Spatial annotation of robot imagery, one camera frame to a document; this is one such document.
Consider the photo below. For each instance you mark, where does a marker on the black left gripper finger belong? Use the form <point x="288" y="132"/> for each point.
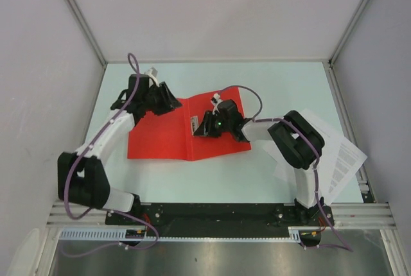
<point x="156" y="107"/>
<point x="168" y="100"/>

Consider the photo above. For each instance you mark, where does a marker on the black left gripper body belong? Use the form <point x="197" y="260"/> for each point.
<point x="148" y="99"/>

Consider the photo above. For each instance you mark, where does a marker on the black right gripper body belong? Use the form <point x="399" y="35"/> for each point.
<point x="224" y="126"/>

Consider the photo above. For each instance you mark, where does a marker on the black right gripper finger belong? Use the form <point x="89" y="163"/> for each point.
<point x="209" y="118"/>
<point x="204" y="129"/>

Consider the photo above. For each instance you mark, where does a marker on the red file folder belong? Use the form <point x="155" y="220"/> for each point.
<point x="169" y="136"/>

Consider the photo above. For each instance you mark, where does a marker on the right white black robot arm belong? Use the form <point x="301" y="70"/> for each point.
<point x="299" y="144"/>

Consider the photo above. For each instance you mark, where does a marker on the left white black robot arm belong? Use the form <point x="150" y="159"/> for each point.
<point x="82" y="178"/>

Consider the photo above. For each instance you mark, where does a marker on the metal folder clip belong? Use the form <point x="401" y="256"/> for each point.
<point x="194" y="124"/>

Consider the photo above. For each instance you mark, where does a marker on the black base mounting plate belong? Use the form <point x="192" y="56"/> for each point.
<point x="278" y="214"/>

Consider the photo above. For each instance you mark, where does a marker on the text printed paper sheet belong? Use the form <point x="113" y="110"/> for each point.
<point x="344" y="159"/>

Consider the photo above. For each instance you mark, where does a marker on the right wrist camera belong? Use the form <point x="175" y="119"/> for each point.
<point x="216" y="100"/>

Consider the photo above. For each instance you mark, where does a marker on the white slotted cable duct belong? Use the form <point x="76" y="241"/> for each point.
<point x="131" y="235"/>

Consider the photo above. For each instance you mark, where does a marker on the aluminium frame rail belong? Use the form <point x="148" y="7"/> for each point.
<point x="346" y="216"/>

